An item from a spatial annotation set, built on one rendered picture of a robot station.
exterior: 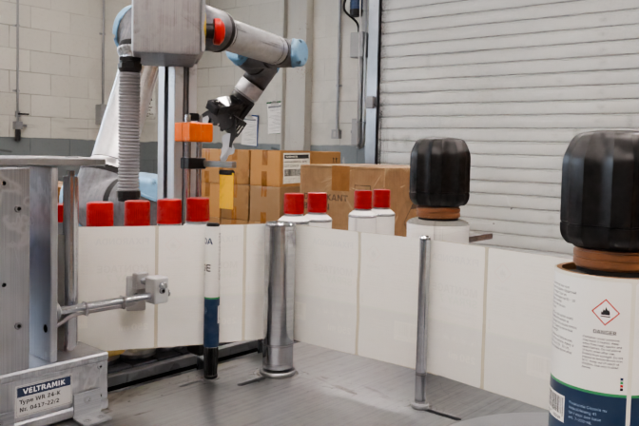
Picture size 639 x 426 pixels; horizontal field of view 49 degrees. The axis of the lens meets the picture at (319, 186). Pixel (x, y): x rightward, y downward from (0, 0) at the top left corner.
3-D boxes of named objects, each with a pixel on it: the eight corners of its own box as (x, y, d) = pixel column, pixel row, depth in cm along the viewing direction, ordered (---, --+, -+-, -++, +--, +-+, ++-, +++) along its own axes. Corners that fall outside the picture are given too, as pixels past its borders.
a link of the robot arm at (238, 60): (260, 32, 190) (280, 48, 199) (225, 34, 195) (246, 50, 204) (256, 60, 188) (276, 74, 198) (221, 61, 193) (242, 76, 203)
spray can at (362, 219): (362, 305, 127) (365, 191, 126) (340, 300, 131) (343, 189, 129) (379, 300, 131) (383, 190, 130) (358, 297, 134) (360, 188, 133)
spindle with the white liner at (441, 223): (444, 367, 92) (452, 136, 90) (388, 353, 97) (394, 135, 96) (478, 353, 98) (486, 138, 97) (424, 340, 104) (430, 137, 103)
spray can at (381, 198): (381, 300, 131) (384, 190, 130) (359, 297, 135) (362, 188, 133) (397, 297, 135) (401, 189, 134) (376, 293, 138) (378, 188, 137)
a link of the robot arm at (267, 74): (258, 40, 203) (272, 51, 211) (236, 71, 204) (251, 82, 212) (276, 52, 199) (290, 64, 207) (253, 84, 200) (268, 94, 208)
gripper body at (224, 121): (236, 140, 211) (260, 106, 210) (224, 134, 203) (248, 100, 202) (218, 125, 214) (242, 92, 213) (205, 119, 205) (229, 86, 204)
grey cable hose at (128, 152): (125, 203, 102) (125, 55, 101) (111, 201, 104) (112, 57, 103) (145, 202, 104) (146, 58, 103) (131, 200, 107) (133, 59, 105)
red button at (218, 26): (204, 15, 100) (225, 16, 101) (203, 19, 104) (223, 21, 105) (204, 42, 100) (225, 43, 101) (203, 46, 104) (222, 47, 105)
